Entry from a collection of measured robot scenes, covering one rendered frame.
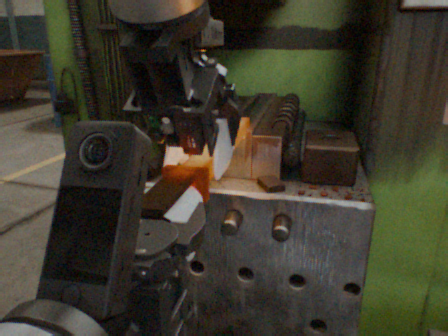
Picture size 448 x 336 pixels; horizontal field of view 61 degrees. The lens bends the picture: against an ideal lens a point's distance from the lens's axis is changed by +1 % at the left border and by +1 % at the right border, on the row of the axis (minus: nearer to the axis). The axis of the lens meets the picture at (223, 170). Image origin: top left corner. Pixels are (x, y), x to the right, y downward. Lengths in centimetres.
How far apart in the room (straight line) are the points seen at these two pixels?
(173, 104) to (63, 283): 16
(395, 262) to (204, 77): 64
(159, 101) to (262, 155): 34
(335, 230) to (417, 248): 30
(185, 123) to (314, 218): 33
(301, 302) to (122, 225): 50
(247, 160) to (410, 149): 31
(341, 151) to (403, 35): 24
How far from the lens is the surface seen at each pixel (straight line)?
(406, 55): 75
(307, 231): 60
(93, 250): 22
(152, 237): 26
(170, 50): 28
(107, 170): 23
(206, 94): 32
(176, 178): 36
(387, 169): 79
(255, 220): 60
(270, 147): 62
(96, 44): 85
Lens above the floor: 115
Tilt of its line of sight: 20 degrees down
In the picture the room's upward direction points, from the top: straight up
